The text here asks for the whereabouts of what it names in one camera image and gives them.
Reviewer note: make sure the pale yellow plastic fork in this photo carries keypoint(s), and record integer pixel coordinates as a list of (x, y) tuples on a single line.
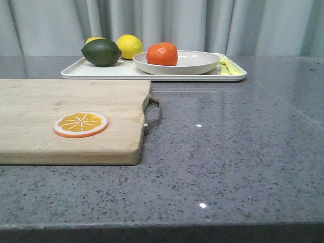
[(223, 66)]

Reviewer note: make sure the wooden cutting board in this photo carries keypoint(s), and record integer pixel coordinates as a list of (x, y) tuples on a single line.
[(30, 107)]

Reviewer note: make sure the pale yellow plastic spoon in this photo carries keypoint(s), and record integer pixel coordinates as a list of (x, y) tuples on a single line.
[(232, 68)]

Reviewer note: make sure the beige round plate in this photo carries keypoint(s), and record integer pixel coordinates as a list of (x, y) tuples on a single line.
[(189, 62)]

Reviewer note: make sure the dark green lime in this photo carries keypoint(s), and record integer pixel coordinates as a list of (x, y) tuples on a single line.
[(101, 52)]

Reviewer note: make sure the yellow lemon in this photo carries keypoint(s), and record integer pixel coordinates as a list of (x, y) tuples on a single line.
[(93, 39), (130, 46)]

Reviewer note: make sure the white bear-print tray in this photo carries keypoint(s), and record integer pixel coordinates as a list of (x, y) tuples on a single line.
[(123, 69)]

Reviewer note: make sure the orange slice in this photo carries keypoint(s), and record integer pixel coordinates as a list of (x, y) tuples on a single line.
[(80, 125)]

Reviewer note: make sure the orange mandarin fruit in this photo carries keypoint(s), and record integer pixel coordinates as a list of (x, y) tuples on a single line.
[(163, 53)]

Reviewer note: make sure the metal cutting board handle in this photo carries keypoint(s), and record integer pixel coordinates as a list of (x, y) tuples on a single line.
[(154, 115)]

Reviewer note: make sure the grey curtain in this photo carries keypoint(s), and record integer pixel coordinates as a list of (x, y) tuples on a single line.
[(235, 28)]

